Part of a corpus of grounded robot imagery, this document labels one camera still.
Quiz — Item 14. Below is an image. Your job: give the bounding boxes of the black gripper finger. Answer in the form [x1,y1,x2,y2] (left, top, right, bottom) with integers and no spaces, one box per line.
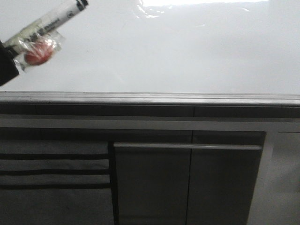
[0,42,19,86]

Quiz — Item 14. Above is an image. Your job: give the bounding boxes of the red magnet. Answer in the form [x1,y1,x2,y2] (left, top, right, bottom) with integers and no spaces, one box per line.
[14,30,65,72]

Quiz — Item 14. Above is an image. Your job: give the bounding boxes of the white black whiteboard marker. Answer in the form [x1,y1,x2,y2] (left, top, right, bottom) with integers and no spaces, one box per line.
[4,0,89,58]

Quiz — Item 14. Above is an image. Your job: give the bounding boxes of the white whiteboard with metal frame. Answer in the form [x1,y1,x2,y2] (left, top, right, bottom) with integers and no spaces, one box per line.
[0,0,300,106]

